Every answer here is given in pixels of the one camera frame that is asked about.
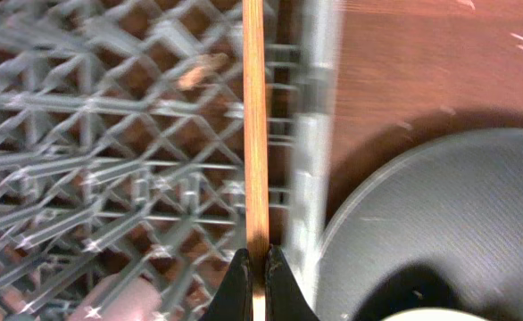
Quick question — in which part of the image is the round black tray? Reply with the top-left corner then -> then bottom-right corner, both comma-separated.
314,128 -> 523,320

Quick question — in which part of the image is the grey plastic dishwasher rack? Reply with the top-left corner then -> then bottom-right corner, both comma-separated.
0,0 -> 345,321

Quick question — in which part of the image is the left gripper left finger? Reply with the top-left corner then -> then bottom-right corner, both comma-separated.
199,249 -> 253,321

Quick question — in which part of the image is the wooden chopstick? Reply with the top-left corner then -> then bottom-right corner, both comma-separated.
243,0 -> 270,321

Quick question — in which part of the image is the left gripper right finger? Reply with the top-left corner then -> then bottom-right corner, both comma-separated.
264,245 -> 319,321

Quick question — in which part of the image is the grey round plate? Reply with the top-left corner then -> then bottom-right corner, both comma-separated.
382,308 -> 488,321

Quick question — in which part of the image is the pink plastic cup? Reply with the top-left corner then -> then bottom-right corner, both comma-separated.
67,274 -> 162,321

